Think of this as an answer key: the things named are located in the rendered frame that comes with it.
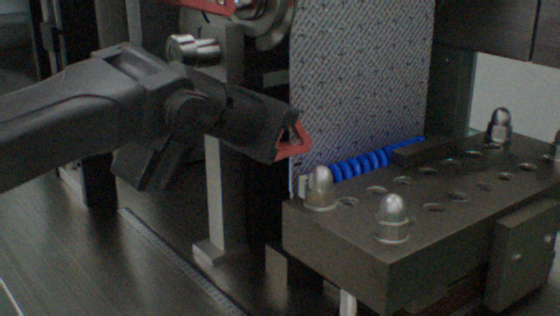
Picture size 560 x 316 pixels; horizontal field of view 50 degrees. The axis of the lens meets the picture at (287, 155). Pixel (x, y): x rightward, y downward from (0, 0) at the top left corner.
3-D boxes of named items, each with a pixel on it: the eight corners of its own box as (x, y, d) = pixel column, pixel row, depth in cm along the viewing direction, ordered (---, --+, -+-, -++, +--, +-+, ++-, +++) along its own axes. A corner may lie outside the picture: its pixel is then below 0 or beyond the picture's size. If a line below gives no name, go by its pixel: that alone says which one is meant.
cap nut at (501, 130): (479, 137, 85) (483, 106, 84) (494, 131, 87) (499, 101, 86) (502, 144, 83) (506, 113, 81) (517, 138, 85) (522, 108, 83)
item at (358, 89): (288, 190, 73) (289, 37, 66) (418, 146, 86) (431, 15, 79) (291, 192, 73) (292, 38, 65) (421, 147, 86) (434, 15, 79)
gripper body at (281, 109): (275, 168, 63) (221, 149, 58) (223, 139, 71) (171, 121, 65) (300, 110, 63) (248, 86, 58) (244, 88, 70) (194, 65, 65)
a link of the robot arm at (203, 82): (186, 69, 55) (161, 50, 59) (152, 135, 56) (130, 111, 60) (241, 94, 60) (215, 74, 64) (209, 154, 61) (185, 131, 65)
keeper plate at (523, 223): (482, 305, 69) (494, 220, 65) (531, 274, 75) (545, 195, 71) (501, 316, 67) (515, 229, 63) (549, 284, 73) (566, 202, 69)
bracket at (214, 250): (189, 253, 82) (173, 24, 70) (230, 238, 85) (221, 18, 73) (209, 269, 78) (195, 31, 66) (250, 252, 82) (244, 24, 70)
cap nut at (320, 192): (296, 202, 67) (297, 164, 65) (321, 193, 69) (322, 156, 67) (318, 214, 64) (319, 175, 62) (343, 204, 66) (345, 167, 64)
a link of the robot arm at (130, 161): (184, 93, 50) (109, 46, 52) (123, 212, 51) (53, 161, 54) (245, 107, 61) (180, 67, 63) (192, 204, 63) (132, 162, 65)
